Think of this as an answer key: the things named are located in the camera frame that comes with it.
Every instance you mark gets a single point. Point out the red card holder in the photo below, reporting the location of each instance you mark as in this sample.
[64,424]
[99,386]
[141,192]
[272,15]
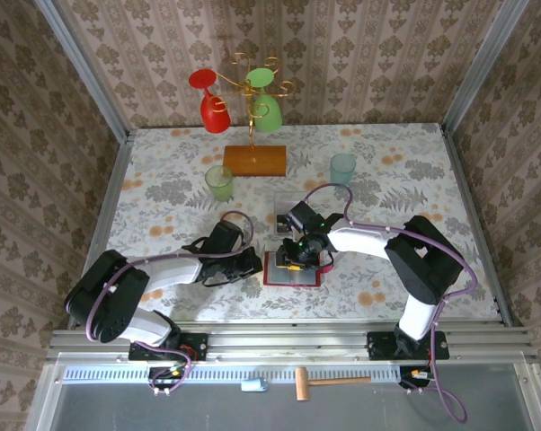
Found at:
[306,280]

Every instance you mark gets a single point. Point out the black card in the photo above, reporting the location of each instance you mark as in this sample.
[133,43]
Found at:
[281,228]

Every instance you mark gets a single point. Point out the grey olive card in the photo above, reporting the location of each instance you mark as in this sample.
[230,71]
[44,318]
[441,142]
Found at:
[288,202]

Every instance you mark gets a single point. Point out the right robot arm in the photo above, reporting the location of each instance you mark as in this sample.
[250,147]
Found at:
[423,269]

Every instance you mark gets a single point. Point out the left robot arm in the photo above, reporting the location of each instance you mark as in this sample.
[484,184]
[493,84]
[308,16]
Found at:
[104,301]

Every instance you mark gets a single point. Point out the clear plastic card box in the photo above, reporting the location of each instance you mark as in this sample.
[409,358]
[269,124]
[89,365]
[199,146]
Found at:
[297,195]

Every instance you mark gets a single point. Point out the teal plastic tumbler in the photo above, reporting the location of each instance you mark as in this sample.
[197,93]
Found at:
[342,173]

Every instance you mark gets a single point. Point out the green plastic tumbler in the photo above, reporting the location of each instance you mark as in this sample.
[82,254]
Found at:
[219,188]

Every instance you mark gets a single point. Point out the light blue small device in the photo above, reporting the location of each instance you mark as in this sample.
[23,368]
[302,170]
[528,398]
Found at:
[254,385]

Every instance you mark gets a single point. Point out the wooden mallet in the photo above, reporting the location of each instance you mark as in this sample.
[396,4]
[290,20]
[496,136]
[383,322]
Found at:
[302,386]

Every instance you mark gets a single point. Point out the floral tablecloth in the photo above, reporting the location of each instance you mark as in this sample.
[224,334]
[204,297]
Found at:
[387,148]

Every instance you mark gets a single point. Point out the green wine glass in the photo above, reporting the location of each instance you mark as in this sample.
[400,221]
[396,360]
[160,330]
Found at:
[268,117]

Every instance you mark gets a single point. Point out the red wine glass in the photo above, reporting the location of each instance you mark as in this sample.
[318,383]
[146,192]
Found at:
[215,119]

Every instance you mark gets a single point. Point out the grey metal panel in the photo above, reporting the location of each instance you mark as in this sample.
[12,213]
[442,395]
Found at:
[162,413]

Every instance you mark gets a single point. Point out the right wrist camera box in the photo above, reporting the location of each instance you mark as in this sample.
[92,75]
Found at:
[304,215]

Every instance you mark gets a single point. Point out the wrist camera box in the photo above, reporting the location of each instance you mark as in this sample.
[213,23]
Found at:
[225,235]
[304,215]

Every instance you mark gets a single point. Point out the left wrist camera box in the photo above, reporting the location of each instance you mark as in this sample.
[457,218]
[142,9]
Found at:
[225,235]

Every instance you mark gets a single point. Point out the aluminium cross rail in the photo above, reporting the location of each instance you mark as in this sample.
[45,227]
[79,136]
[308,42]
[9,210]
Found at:
[288,343]

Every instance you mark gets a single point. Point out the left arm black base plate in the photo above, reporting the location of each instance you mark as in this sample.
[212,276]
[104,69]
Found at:
[198,345]

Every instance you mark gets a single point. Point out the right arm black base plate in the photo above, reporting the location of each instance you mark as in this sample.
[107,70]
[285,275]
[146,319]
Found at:
[378,348]

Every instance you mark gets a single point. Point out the aluminium table side rail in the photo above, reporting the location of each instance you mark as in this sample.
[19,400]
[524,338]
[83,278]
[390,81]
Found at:
[110,188]
[467,188]

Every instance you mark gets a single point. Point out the aluminium corner post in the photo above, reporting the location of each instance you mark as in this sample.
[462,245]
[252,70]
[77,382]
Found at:
[85,67]
[480,67]

